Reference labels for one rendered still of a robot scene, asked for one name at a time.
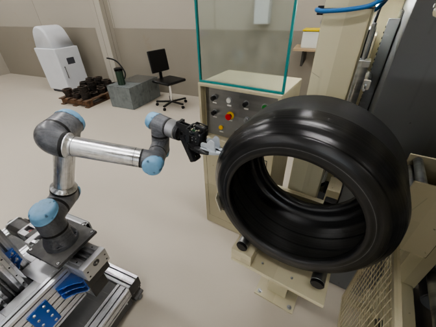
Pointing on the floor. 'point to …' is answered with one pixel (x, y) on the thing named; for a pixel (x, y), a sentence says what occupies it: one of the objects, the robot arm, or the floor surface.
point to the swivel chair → (158, 56)
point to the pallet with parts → (87, 92)
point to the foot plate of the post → (288, 304)
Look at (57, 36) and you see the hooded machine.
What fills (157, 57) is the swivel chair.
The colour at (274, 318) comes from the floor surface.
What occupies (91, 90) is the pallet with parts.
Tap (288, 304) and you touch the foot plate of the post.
